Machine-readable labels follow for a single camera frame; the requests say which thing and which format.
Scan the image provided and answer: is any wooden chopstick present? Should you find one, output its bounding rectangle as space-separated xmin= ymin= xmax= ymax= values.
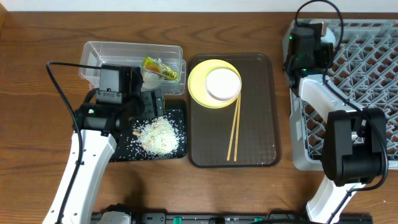
xmin=234 ymin=94 xmax=241 ymax=162
xmin=226 ymin=96 xmax=239 ymax=161

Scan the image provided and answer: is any clear plastic bin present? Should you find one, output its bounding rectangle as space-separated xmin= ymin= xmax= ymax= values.
xmin=80 ymin=41 xmax=186 ymax=95

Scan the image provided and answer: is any pile of rice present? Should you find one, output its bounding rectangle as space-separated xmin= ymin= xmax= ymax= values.
xmin=126 ymin=110 xmax=187 ymax=160

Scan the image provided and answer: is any grey dishwasher rack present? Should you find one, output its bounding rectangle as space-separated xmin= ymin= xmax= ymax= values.
xmin=289 ymin=19 xmax=397 ymax=170

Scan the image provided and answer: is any green snack wrapper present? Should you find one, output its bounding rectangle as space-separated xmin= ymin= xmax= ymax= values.
xmin=141 ymin=57 xmax=178 ymax=80

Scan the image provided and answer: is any pink bowl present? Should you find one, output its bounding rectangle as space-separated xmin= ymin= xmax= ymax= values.
xmin=205 ymin=68 xmax=242 ymax=101

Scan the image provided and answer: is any left black cable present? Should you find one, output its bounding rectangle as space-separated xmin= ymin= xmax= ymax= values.
xmin=45 ymin=60 xmax=103 ymax=224

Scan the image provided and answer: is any black cable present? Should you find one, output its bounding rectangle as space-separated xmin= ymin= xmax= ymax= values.
xmin=294 ymin=0 xmax=389 ymax=224
xmin=45 ymin=60 xmax=103 ymax=224

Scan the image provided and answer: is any brown serving tray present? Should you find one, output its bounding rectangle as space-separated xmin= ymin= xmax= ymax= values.
xmin=188 ymin=54 xmax=281 ymax=168

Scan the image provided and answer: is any black tray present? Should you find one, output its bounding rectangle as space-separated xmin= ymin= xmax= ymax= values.
xmin=110 ymin=100 xmax=187 ymax=162

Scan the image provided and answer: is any right black cable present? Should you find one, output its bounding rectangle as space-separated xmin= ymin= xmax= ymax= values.
xmin=294 ymin=0 xmax=389 ymax=224

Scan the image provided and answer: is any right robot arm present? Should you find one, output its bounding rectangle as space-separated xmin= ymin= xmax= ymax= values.
xmin=283 ymin=21 xmax=389 ymax=223

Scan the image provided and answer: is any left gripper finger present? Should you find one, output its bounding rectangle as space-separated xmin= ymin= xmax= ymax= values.
xmin=141 ymin=91 xmax=155 ymax=119
xmin=153 ymin=88 xmax=165 ymax=117

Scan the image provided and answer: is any light blue bowl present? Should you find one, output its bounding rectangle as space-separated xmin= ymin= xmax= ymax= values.
xmin=321 ymin=28 xmax=336 ymax=45

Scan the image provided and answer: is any yellow plate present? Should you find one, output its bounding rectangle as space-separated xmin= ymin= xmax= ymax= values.
xmin=188 ymin=59 xmax=243 ymax=109

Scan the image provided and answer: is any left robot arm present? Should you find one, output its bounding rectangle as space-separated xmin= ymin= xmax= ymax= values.
xmin=44 ymin=62 xmax=164 ymax=223

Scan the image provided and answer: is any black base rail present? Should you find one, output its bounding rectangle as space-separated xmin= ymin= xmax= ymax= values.
xmin=89 ymin=211 xmax=374 ymax=224

